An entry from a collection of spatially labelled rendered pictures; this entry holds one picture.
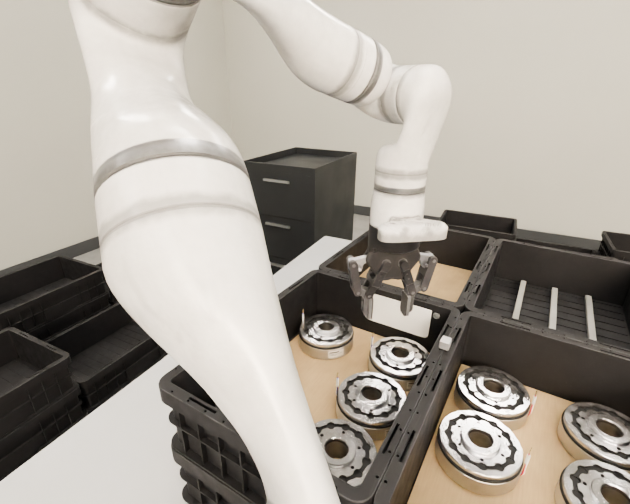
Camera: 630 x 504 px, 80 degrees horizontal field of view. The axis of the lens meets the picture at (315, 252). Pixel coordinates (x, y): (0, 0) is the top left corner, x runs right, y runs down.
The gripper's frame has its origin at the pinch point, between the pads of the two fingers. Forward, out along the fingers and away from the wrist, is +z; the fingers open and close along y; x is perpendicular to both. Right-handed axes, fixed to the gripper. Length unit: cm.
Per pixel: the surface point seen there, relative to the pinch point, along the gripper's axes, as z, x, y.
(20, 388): 38, -33, 80
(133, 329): 58, -86, 71
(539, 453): 12.7, 18.8, -16.1
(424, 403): 2.7, 17.4, 0.9
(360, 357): 12.9, -3.7, 2.6
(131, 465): 25.9, 2.1, 42.5
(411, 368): 9.7, 3.8, -3.8
